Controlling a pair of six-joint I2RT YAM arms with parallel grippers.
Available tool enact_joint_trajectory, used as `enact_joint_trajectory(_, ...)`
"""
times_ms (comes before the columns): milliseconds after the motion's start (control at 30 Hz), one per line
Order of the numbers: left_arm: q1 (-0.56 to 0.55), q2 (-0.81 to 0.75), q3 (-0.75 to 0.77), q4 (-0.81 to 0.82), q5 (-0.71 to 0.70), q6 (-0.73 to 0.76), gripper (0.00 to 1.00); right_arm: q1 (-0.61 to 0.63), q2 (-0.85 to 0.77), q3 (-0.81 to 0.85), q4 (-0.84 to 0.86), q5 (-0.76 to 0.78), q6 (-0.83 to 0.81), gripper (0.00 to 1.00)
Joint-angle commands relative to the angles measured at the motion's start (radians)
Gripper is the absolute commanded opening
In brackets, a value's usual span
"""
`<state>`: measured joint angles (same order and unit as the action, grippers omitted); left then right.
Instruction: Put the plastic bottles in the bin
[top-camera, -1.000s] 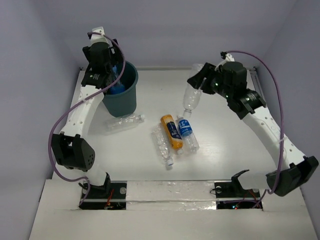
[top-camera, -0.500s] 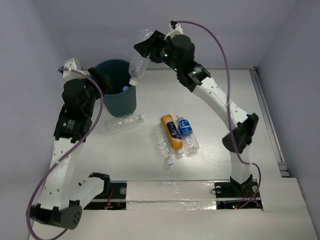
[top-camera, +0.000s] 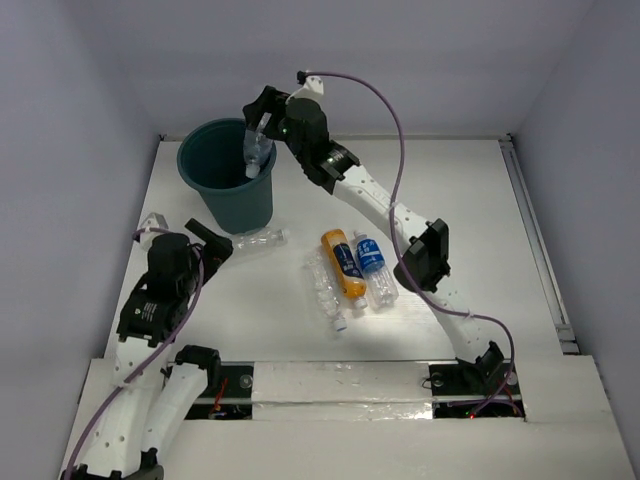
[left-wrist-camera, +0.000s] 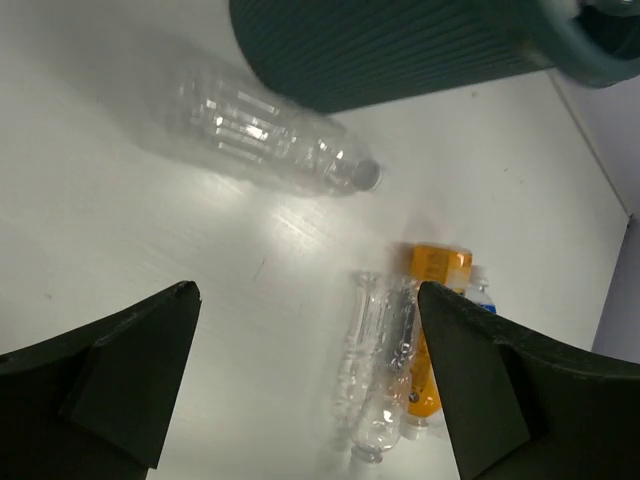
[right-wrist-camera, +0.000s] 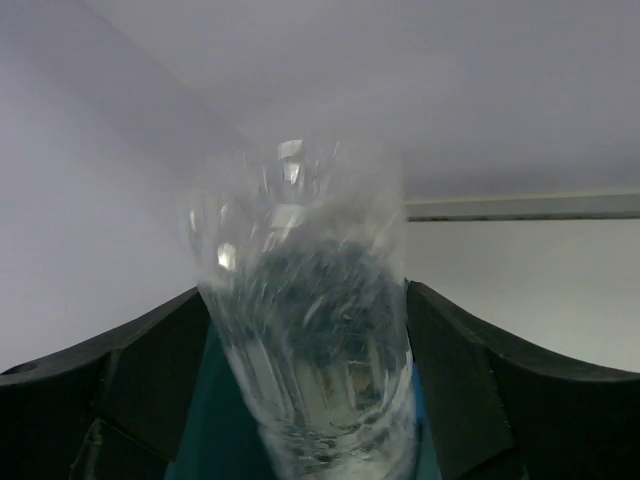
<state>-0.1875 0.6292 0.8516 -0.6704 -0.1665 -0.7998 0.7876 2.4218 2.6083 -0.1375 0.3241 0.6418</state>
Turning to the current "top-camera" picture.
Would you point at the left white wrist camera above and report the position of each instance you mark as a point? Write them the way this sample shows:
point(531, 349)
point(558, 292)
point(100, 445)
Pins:
point(154, 220)

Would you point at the clear bottle white cap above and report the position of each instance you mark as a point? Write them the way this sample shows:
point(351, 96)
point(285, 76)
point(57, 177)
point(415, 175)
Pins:
point(256, 148)

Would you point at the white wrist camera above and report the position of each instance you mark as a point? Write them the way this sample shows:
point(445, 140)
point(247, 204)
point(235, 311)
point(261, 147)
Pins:
point(311, 87)
point(154, 220)

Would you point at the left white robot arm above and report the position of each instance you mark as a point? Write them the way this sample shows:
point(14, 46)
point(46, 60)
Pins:
point(153, 388)

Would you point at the blue label bottle white cap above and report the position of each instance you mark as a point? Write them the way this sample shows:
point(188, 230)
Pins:
point(380, 281)

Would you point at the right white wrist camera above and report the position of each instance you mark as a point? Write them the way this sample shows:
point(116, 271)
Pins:
point(311, 87)

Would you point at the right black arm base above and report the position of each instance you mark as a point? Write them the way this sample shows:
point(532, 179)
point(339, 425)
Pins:
point(487, 388)

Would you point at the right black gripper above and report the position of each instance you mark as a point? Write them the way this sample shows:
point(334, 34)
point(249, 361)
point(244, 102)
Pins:
point(255, 110)

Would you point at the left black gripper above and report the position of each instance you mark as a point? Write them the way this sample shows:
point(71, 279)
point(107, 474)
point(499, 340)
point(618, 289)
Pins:
point(215, 247)

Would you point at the dark green plastic bin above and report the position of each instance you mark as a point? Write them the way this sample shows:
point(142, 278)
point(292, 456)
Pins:
point(211, 161)

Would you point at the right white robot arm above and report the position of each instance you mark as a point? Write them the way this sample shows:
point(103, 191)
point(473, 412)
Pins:
point(422, 245)

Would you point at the orange juice bottle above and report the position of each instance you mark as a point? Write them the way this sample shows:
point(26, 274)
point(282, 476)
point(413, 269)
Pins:
point(350, 279)

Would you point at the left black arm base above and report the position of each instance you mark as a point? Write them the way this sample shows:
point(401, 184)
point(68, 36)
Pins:
point(228, 397)

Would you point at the crumpled clear bottle blue cap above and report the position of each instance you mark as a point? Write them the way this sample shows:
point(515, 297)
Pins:
point(324, 290)

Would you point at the small clear bottle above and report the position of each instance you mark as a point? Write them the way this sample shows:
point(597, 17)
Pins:
point(261, 240)

